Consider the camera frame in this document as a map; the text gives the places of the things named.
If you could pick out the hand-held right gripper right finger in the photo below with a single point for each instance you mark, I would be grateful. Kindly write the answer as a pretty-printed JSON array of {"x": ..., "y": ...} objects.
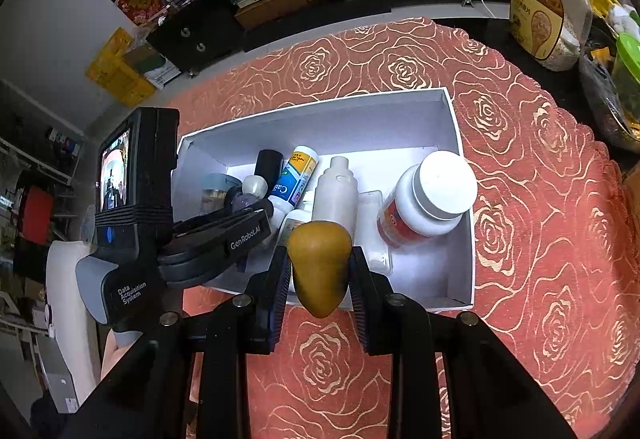
[{"x": 361, "y": 304}]

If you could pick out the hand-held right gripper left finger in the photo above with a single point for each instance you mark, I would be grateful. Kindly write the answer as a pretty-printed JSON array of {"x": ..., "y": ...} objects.
[{"x": 280, "y": 299}]

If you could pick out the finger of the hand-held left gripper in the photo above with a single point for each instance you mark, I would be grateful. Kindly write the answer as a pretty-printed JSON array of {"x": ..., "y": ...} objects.
[
  {"x": 235, "y": 246},
  {"x": 215, "y": 221}
]

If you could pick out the toothpick jar blue lid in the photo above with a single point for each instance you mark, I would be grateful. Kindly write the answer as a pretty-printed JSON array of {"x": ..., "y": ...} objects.
[{"x": 215, "y": 194}]

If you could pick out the purple nail polish bottle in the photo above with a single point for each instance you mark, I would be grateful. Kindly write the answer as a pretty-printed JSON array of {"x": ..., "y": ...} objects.
[{"x": 252, "y": 191}]

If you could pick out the yellow gourd ornament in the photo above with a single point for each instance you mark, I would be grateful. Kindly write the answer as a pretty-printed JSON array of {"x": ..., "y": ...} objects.
[{"x": 320, "y": 264}]

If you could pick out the white bottle holographic label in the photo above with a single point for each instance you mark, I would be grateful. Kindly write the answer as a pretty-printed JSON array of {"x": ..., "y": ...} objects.
[{"x": 295, "y": 226}]

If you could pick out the white cardboard box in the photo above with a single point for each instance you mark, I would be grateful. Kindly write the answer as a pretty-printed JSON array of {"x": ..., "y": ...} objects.
[{"x": 430, "y": 279}]

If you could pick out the clear plastic case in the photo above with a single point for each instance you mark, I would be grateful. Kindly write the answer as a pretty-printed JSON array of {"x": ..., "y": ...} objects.
[{"x": 374, "y": 229}]

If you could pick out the black cylindrical spray bottle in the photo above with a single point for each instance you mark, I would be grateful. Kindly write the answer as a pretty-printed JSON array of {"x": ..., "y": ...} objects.
[{"x": 269, "y": 164}]

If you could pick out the blue yellow label spray bottle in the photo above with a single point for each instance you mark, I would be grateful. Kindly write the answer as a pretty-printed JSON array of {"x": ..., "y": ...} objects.
[{"x": 295, "y": 176}]

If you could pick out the plain white plastic bottle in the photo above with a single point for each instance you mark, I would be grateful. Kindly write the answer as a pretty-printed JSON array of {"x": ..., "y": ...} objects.
[{"x": 336, "y": 199}]

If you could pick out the red label pill bottle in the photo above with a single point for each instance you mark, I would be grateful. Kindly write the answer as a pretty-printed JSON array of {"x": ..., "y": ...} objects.
[{"x": 425, "y": 204}]

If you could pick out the person's left forearm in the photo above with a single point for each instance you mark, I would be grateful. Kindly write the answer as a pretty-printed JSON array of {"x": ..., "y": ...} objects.
[{"x": 115, "y": 359}]

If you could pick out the black television cabinet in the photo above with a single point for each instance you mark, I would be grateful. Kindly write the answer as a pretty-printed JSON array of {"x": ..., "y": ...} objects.
[{"x": 310, "y": 4}]

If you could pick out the large jar yellow lid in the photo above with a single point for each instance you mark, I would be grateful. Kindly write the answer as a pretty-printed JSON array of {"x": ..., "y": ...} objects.
[{"x": 545, "y": 4}]

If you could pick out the jar green lid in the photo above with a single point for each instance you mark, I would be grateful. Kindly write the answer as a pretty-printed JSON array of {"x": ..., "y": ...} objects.
[{"x": 629, "y": 74}]

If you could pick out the bag of cotton balls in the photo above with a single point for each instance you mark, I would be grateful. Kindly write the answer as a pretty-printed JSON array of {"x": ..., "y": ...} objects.
[{"x": 625, "y": 21}]

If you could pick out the red wall poster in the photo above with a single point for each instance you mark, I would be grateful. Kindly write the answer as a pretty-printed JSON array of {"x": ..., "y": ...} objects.
[{"x": 140, "y": 3}]

